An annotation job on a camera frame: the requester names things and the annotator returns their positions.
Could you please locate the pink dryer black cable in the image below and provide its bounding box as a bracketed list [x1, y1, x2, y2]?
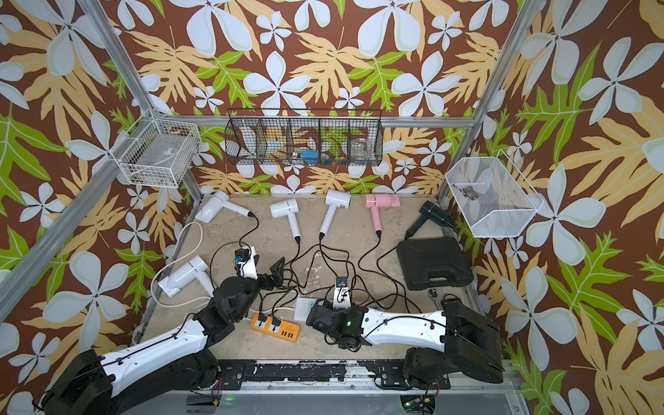
[356, 235, 411, 312]

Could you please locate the black dryer power cable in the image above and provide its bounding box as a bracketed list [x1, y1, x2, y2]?
[375, 235, 424, 315]

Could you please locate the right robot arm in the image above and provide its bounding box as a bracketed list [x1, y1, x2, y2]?
[306, 300, 504, 387]

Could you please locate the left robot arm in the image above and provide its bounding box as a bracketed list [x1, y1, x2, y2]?
[33, 259, 286, 414]

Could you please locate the white multicolour power strip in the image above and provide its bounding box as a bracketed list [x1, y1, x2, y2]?
[293, 297, 316, 323]

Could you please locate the orange power strip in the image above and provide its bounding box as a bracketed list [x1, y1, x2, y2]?
[250, 314, 300, 343]

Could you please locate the white hair dryer far left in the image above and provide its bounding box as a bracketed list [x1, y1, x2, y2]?
[195, 191, 255, 224]

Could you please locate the ratchet wrench tool set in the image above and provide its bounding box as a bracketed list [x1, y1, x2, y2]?
[427, 288, 462, 311]

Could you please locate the large white hair dryer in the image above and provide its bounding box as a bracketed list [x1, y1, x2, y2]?
[158, 256, 214, 297]

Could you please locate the black plastic tool case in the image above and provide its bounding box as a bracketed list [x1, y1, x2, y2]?
[396, 237, 474, 292]

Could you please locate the pink hair dryer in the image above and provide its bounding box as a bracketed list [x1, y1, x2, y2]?
[365, 194, 400, 238]

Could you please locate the black hair dryer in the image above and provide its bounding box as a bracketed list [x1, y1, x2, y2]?
[405, 201, 456, 240]

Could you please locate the white mesh basket right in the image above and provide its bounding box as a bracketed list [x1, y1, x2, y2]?
[445, 151, 544, 239]

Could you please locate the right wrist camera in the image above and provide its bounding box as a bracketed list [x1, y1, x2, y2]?
[333, 277, 352, 311]

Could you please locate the large dryer white cable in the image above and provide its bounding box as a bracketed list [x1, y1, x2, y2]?
[131, 221, 297, 343]

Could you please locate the black mounting rail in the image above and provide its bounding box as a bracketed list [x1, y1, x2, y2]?
[214, 359, 451, 392]

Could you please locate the black wire basket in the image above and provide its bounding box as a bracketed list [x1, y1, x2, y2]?
[222, 108, 384, 167]

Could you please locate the white wire basket left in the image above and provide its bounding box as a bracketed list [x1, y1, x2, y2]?
[115, 119, 201, 188]

